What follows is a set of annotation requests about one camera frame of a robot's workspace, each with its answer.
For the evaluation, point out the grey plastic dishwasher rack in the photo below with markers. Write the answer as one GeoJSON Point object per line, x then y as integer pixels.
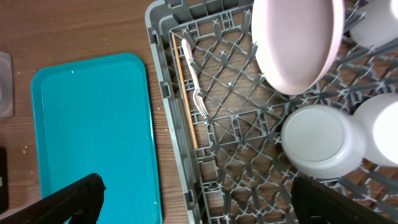
{"type": "Point", "coordinates": [239, 172]}

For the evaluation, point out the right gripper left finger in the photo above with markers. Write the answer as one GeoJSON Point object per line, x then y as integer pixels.
{"type": "Point", "coordinates": [79, 202]}

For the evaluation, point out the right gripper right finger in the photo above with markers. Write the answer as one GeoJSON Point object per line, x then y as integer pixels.
{"type": "Point", "coordinates": [314, 203]}

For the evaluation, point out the grey bowl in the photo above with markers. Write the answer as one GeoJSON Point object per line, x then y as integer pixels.
{"type": "Point", "coordinates": [323, 142]}

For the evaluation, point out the white paper cup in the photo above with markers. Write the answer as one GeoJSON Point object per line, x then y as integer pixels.
{"type": "Point", "coordinates": [379, 25]}

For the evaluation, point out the clear plastic bin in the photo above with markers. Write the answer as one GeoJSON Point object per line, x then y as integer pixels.
{"type": "Point", "coordinates": [6, 86]}

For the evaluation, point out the white plastic fork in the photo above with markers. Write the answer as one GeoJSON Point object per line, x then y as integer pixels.
{"type": "Point", "coordinates": [197, 99]}

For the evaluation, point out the white bowl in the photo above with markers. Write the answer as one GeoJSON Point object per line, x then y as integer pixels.
{"type": "Point", "coordinates": [378, 118]}

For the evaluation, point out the black plastic tray bin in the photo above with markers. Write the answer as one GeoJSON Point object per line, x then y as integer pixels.
{"type": "Point", "coordinates": [4, 196]}

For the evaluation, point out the teal plastic serving tray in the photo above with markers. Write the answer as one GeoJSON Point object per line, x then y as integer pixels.
{"type": "Point", "coordinates": [94, 116]}

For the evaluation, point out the pink round plate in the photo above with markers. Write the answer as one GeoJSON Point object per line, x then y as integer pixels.
{"type": "Point", "coordinates": [297, 40]}

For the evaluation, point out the wooden chopstick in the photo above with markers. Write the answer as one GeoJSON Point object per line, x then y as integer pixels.
{"type": "Point", "coordinates": [184, 92]}

